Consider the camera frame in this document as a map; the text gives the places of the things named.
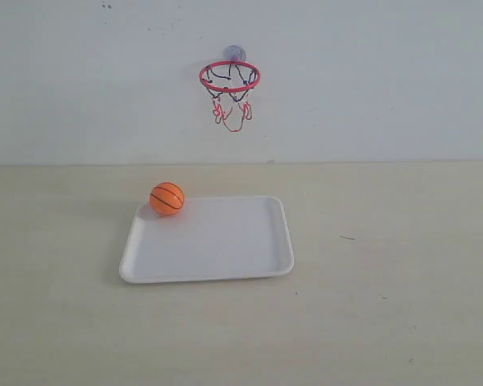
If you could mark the small orange toy basketball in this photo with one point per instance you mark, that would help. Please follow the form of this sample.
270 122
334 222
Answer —
166 199

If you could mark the clear suction cup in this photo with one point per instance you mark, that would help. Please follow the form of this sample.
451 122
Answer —
234 53

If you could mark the red mini basketball hoop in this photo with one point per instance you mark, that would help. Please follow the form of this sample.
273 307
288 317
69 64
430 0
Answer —
229 84

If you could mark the white rectangular plastic tray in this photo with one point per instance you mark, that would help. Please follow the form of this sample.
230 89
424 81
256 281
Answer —
211 239

